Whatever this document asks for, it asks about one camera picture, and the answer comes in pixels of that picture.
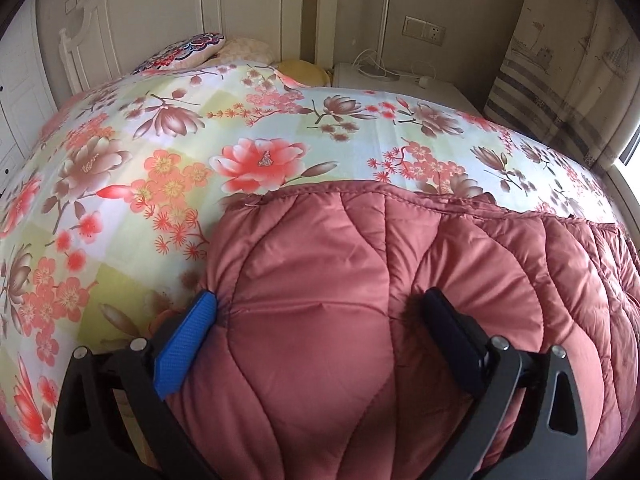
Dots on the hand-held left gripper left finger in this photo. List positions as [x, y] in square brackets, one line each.
[185, 345]

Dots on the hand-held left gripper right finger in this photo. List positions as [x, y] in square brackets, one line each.
[450, 340]

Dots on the pink quilted jacket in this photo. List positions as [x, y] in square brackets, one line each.
[325, 310]

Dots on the floral bed sheet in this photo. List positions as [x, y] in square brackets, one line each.
[200, 135]

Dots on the beige window sill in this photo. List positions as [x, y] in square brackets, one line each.
[625, 195]

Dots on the white power adapter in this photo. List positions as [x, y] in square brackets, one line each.
[425, 80]

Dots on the dark framed window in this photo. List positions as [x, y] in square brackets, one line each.
[631, 150]

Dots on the white nightstand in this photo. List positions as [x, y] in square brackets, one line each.
[350, 76]

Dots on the patterned purple pillow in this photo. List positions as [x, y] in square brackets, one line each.
[185, 50]

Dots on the printed beige curtain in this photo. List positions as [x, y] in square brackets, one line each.
[550, 60]

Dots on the pale yellow pillow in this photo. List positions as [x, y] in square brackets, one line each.
[247, 50]

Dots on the white wardrobe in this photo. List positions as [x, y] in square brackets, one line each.
[20, 85]

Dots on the white wooden headboard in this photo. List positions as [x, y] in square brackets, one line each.
[175, 10]

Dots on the slim silver lamp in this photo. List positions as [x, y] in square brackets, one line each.
[387, 10]

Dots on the beige wall socket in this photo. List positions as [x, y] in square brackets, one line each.
[425, 30]

